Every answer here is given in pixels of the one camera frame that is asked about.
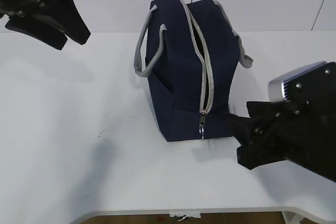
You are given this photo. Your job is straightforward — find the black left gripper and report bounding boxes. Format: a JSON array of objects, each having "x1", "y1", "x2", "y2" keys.
[{"x1": 1, "y1": 0, "x2": 91, "y2": 50}]

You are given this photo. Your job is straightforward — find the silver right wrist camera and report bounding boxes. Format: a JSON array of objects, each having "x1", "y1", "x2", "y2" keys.
[{"x1": 268, "y1": 61, "x2": 327, "y2": 103}]

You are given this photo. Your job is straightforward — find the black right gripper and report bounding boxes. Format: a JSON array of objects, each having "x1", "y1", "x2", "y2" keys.
[{"x1": 224, "y1": 61, "x2": 335, "y2": 181}]

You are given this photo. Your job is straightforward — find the navy blue lunch bag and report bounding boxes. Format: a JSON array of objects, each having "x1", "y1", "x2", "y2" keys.
[{"x1": 133, "y1": 0, "x2": 254, "y2": 142}]

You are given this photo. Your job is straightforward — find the white tape scrap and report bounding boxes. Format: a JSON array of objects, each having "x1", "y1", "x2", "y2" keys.
[{"x1": 169, "y1": 210, "x2": 201, "y2": 221}]

